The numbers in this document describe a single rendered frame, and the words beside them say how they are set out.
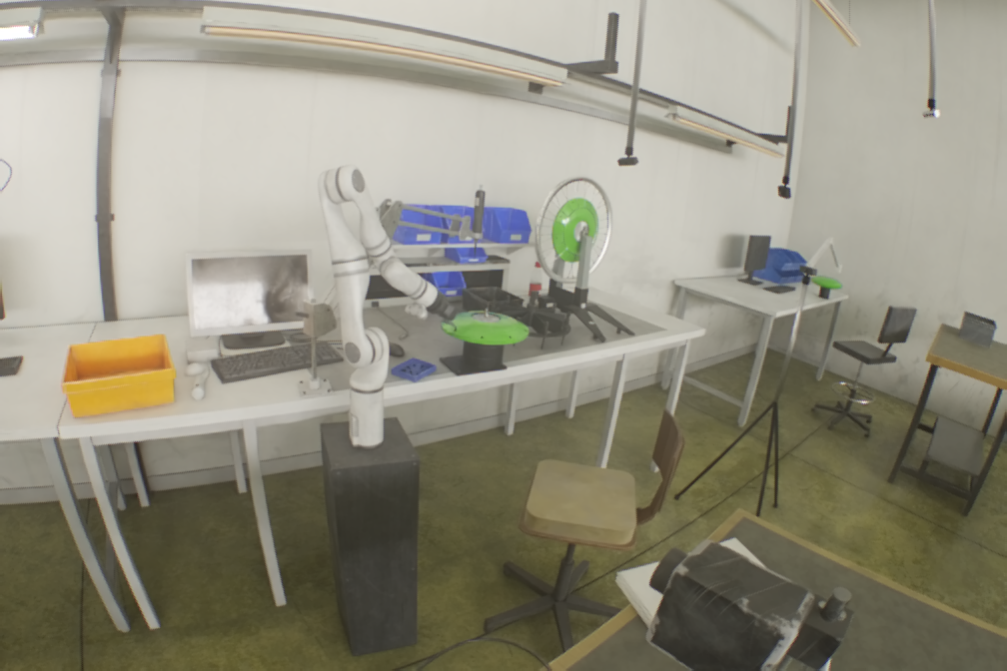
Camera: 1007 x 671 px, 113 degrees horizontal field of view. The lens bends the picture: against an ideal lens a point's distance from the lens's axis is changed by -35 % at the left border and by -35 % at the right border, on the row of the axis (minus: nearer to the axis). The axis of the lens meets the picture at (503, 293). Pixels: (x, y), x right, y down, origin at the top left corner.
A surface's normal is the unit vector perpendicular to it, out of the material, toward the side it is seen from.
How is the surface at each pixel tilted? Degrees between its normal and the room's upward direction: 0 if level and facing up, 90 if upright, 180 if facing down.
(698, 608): 90
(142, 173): 90
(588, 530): 90
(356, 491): 90
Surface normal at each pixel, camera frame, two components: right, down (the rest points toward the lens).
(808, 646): -0.74, 0.09
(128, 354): 0.66, 0.18
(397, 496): 0.44, 0.26
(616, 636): 0.11, -0.96
